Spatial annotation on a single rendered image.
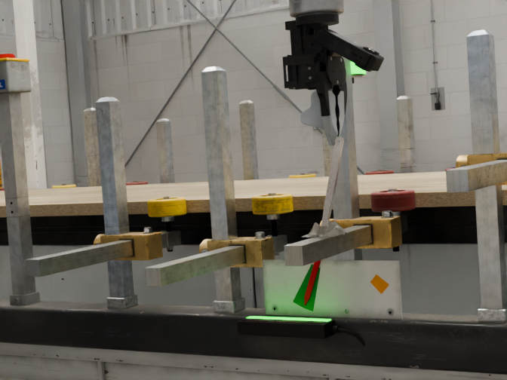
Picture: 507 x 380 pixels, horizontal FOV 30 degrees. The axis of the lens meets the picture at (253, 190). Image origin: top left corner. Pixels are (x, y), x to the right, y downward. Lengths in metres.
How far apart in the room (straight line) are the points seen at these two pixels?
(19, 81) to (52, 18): 10.17
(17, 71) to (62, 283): 0.53
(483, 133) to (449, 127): 7.84
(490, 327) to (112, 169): 0.79
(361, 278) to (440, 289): 0.24
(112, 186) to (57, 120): 10.16
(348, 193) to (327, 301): 0.19
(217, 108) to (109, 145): 0.26
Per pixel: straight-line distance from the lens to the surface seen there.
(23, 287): 2.07
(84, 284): 2.24
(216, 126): 1.74
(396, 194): 1.71
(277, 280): 1.70
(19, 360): 2.15
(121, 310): 1.89
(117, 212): 1.88
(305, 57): 1.55
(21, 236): 2.06
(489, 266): 1.56
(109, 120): 1.88
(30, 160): 3.32
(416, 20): 9.56
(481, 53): 1.55
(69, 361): 2.06
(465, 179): 1.27
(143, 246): 1.85
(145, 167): 11.58
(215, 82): 1.74
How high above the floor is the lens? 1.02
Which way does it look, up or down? 3 degrees down
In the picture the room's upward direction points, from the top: 4 degrees counter-clockwise
